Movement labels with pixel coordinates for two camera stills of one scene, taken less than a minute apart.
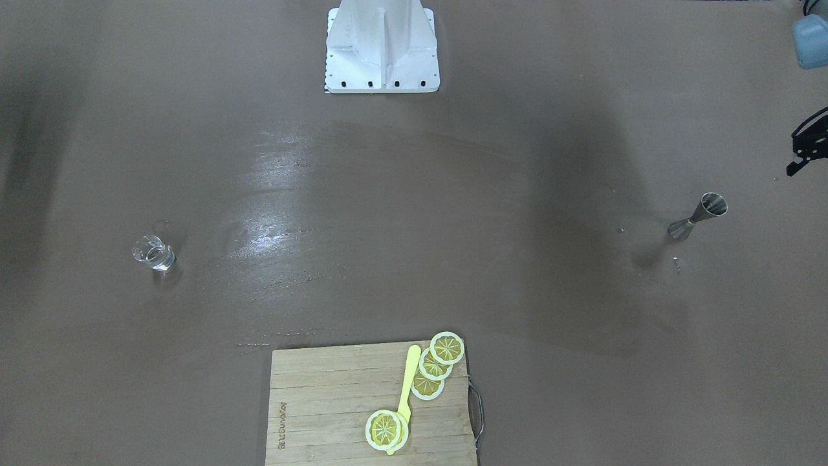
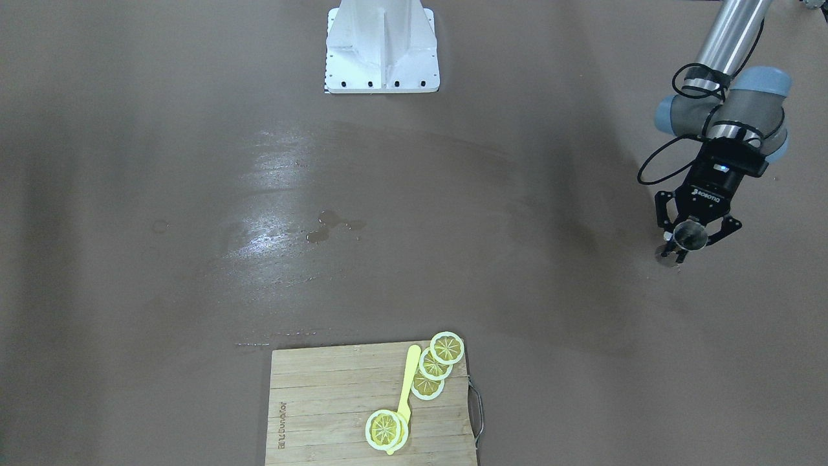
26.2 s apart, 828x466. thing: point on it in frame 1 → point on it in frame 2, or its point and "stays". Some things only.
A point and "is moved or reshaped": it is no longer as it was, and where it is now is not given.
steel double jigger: [711, 204] is moved or reshaped
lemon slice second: [431, 367] stays
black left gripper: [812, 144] → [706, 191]
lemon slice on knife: [387, 430] stays
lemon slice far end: [447, 347] stays
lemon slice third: [425, 388] stays
